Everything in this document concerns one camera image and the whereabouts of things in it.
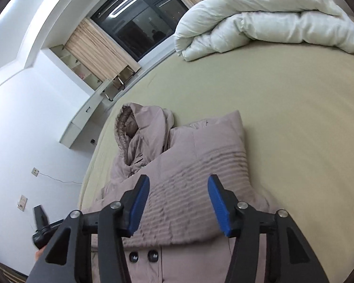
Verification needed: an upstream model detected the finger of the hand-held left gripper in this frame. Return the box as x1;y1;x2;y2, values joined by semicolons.
33;205;50;230

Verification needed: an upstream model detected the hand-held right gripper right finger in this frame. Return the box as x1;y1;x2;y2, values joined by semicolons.
207;174;331;283

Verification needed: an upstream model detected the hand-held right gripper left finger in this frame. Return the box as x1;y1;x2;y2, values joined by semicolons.
26;175;150;283

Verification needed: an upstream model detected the mauve puffer jacket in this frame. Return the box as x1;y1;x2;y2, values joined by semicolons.
90;103;279;283

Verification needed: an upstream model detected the white floating desk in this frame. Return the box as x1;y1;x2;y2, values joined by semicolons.
59;78;121;148

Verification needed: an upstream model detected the bed with olive sheet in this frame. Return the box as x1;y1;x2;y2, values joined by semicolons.
77;40;354;283

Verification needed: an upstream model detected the folding table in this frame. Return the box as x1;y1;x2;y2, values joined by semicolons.
102;65;142;104

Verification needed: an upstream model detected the dark window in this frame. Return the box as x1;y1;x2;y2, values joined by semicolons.
90;0;192;62

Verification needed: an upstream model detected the white duvet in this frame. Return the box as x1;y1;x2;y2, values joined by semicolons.
173;0;354;62

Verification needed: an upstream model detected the thin white cable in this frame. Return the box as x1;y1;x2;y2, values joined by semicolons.
38;173;84;185

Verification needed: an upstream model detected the white wall shelf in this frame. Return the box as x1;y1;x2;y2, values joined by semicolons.
49;43;107;92

